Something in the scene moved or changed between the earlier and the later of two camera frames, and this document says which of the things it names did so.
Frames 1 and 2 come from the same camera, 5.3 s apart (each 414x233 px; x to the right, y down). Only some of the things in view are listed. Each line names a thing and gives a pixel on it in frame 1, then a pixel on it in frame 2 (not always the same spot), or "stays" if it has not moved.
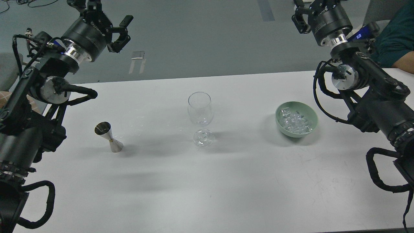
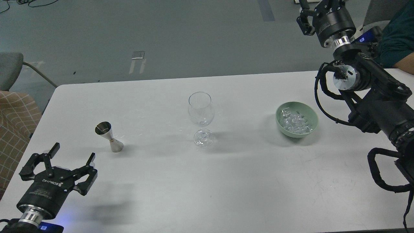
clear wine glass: [201, 110] stays
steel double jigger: [103, 128] stays
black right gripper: [327, 19] stays
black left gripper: [90, 33] -> [50, 185]
